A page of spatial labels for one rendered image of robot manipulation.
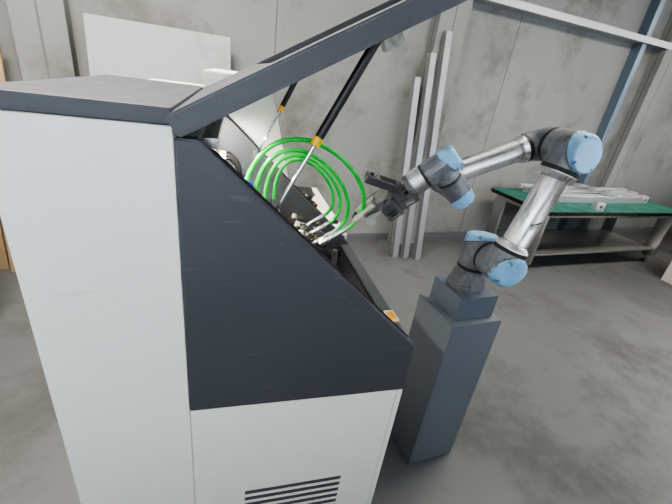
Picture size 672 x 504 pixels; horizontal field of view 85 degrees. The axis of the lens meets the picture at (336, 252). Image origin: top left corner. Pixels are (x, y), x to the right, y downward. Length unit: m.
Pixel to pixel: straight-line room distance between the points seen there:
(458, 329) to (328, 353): 0.67
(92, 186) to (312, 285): 0.46
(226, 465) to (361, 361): 0.49
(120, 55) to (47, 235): 2.47
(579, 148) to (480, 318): 0.70
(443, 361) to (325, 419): 0.61
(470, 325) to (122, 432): 1.17
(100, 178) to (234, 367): 0.50
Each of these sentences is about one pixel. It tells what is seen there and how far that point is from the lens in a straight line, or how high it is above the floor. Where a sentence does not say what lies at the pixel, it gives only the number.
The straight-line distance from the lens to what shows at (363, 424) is 1.21.
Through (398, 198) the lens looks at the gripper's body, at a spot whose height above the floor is 1.28.
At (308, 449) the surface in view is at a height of 0.58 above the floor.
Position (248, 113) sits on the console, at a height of 1.43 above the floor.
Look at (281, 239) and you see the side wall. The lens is 0.77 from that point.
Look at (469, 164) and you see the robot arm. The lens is 1.29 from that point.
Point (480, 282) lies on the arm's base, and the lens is 1.50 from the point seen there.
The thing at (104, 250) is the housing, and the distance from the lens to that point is 0.81.
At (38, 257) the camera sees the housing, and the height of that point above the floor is 1.22.
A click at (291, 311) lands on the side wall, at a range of 0.86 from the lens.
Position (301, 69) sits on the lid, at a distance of 0.68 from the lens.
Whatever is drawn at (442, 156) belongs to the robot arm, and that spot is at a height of 1.42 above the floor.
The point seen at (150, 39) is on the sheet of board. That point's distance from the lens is 3.20.
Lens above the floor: 1.58
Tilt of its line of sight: 25 degrees down
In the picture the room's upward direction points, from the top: 8 degrees clockwise
